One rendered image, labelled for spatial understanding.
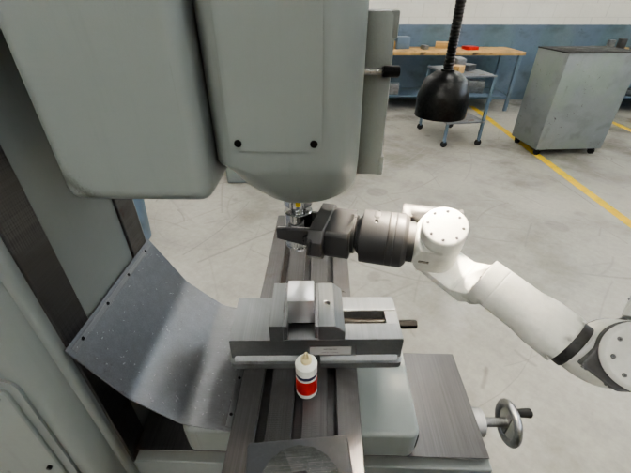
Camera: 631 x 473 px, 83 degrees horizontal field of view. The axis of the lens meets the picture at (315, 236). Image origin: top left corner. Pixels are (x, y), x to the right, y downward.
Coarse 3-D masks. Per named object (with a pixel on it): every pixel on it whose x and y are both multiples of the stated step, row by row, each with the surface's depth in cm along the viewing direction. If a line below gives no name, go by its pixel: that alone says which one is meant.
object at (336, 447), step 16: (256, 448) 42; (272, 448) 42; (288, 448) 41; (304, 448) 41; (320, 448) 42; (336, 448) 42; (256, 464) 40; (272, 464) 39; (288, 464) 39; (304, 464) 39; (320, 464) 39; (336, 464) 40
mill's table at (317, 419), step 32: (288, 256) 108; (256, 384) 70; (288, 384) 70; (320, 384) 70; (352, 384) 70; (256, 416) 64; (288, 416) 64; (320, 416) 64; (352, 416) 64; (352, 448) 60
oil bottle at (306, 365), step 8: (296, 360) 64; (304, 360) 63; (312, 360) 64; (296, 368) 63; (304, 368) 63; (312, 368) 63; (296, 376) 65; (304, 376) 63; (312, 376) 64; (296, 384) 67; (304, 384) 64; (312, 384) 65; (304, 392) 66; (312, 392) 66
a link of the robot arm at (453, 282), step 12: (456, 264) 58; (468, 264) 58; (480, 264) 56; (432, 276) 57; (444, 276) 57; (456, 276) 57; (468, 276) 56; (480, 276) 50; (492, 276) 49; (504, 276) 49; (444, 288) 57; (456, 288) 55; (468, 288) 54; (480, 288) 50; (492, 288) 49; (468, 300) 54; (480, 300) 51
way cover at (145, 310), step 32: (160, 256) 85; (128, 288) 73; (160, 288) 81; (192, 288) 90; (96, 320) 64; (128, 320) 70; (160, 320) 77; (192, 320) 84; (224, 320) 91; (96, 352) 61; (128, 352) 67; (160, 352) 74; (192, 352) 79; (224, 352) 83; (128, 384) 65; (160, 384) 70; (192, 384) 74; (224, 384) 77; (192, 416) 70; (224, 416) 71
